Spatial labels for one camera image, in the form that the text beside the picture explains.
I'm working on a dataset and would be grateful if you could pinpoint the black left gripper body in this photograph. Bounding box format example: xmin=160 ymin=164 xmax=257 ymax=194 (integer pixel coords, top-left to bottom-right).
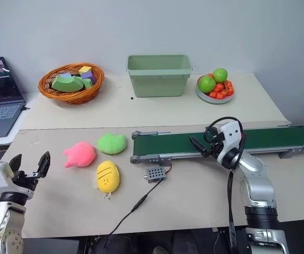
xmin=11 ymin=170 xmax=40 ymax=199

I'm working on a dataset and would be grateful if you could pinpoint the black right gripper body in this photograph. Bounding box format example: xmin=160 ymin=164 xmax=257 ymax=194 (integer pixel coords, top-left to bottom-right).
xmin=205 ymin=127 xmax=226 ymax=160

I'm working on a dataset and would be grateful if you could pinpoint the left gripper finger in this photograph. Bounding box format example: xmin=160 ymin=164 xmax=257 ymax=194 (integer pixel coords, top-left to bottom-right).
xmin=8 ymin=153 xmax=23 ymax=176
xmin=36 ymin=151 xmax=52 ymax=178

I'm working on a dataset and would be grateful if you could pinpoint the green conveyor belt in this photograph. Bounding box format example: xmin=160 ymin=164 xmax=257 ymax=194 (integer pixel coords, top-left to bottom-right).
xmin=130 ymin=123 xmax=304 ymax=166

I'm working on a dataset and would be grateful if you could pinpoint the pink plush toy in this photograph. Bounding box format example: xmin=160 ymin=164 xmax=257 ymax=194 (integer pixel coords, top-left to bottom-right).
xmin=62 ymin=141 xmax=97 ymax=169

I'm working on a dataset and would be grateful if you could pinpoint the plate of fruit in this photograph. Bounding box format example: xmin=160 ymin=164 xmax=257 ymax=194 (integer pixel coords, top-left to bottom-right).
xmin=196 ymin=75 xmax=235 ymax=105

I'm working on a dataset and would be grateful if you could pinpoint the green apple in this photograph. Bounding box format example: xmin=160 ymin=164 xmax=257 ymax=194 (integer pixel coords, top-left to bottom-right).
xmin=213 ymin=68 xmax=229 ymax=84
xmin=198 ymin=75 xmax=217 ymax=94

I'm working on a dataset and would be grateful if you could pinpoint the yellow plush toy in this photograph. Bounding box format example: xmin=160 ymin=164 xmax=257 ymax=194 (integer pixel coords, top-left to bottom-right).
xmin=93 ymin=160 xmax=121 ymax=200

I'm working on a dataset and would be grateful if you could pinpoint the green plush toy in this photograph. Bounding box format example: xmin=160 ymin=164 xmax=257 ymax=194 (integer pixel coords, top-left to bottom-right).
xmin=96 ymin=132 xmax=128 ymax=156

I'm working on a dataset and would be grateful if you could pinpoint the orange wicker basket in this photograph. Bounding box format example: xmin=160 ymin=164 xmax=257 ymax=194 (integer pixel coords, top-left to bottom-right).
xmin=38 ymin=62 xmax=106 ymax=105

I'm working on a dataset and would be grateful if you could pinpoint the pale green plastic bin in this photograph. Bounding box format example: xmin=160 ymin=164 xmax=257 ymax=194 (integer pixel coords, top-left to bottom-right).
xmin=126 ymin=54 xmax=194 ymax=98

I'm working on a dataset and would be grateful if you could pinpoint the large green arch block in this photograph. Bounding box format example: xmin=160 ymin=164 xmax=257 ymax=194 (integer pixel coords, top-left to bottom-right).
xmin=51 ymin=74 xmax=85 ymax=93

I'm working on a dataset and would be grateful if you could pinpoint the small green block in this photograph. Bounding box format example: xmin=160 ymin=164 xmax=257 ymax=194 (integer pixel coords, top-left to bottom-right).
xmin=81 ymin=78 xmax=94 ymax=91

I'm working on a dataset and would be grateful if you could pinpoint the yellow and purple cube block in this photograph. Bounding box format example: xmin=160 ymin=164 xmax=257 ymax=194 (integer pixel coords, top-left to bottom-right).
xmin=78 ymin=66 xmax=98 ymax=84

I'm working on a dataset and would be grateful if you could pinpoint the dark rounded shape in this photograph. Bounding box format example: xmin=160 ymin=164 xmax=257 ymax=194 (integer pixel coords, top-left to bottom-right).
xmin=103 ymin=233 xmax=132 ymax=254

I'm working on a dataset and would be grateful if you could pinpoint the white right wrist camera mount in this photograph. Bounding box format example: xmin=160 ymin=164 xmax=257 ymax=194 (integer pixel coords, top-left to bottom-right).
xmin=216 ymin=121 xmax=244 ymax=162

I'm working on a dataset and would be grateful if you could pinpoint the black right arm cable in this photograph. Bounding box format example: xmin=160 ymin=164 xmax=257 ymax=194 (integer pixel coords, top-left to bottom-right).
xmin=204 ymin=116 xmax=246 ymax=254

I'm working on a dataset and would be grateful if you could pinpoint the black control box cable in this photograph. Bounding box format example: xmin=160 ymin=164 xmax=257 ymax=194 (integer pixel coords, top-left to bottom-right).
xmin=103 ymin=163 xmax=173 ymax=249

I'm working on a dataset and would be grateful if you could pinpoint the thin white cable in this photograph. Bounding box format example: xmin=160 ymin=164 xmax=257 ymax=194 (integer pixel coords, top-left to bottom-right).
xmin=211 ymin=226 xmax=222 ymax=249

